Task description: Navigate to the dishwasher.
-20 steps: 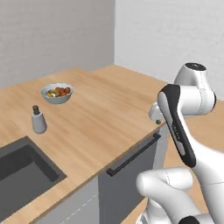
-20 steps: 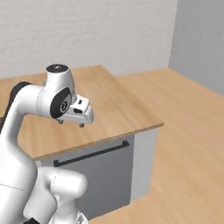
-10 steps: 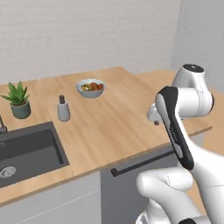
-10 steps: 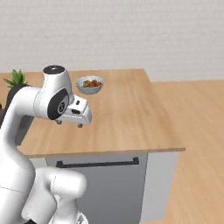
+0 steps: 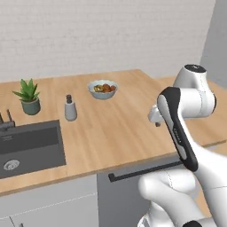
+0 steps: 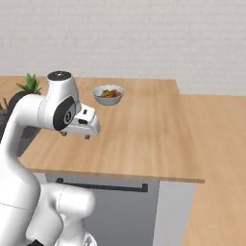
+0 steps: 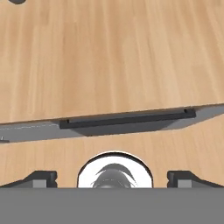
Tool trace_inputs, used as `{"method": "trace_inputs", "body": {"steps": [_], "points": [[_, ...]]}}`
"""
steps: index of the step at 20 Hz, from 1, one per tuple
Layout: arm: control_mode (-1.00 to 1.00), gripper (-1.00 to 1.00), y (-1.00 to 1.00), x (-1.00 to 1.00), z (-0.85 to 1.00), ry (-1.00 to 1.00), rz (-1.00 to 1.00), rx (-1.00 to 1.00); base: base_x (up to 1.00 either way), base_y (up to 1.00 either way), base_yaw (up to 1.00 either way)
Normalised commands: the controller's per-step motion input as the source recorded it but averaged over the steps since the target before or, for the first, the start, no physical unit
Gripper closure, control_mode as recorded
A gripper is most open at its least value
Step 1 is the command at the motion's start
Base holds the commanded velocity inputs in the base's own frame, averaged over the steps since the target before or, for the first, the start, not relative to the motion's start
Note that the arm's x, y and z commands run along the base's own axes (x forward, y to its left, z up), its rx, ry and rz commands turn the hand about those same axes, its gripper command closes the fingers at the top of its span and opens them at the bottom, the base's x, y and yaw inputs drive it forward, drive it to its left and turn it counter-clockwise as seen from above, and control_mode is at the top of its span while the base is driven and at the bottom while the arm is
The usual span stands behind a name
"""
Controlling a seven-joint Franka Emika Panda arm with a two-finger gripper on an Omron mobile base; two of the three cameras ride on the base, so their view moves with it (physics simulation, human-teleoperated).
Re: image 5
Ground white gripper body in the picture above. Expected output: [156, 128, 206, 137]
[147, 104, 165, 126]

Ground grey dishwasher door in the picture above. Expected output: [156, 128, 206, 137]
[97, 153, 185, 227]

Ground orange red fruit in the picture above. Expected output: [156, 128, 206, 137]
[101, 83, 117, 93]

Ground white bowl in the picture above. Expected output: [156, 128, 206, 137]
[87, 79, 119, 100]

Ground grey soap dispenser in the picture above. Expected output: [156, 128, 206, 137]
[64, 94, 78, 122]

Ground green plant in grey pot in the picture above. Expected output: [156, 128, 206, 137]
[12, 78, 42, 116]

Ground dark grey sink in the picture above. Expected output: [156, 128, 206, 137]
[0, 119, 67, 180]

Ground light grey drawer front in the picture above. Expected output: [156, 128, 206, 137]
[0, 174, 98, 220]

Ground light grey cupboard door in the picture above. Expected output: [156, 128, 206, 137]
[9, 192, 100, 227]

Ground black tap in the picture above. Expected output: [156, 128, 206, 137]
[0, 108, 16, 133]

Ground black dishwasher handle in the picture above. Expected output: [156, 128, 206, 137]
[107, 160, 184, 183]

